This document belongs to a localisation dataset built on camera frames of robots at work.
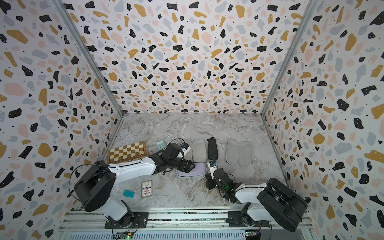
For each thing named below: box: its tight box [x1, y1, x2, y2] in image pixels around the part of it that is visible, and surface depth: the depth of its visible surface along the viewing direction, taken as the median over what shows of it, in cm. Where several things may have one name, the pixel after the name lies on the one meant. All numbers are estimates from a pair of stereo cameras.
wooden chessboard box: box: [107, 141, 148, 164], surface depth 97 cm
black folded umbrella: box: [207, 137, 219, 161], surface depth 100 cm
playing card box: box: [141, 179, 154, 198], surface depth 85 cm
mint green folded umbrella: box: [156, 135, 170, 155], surface depth 105 cm
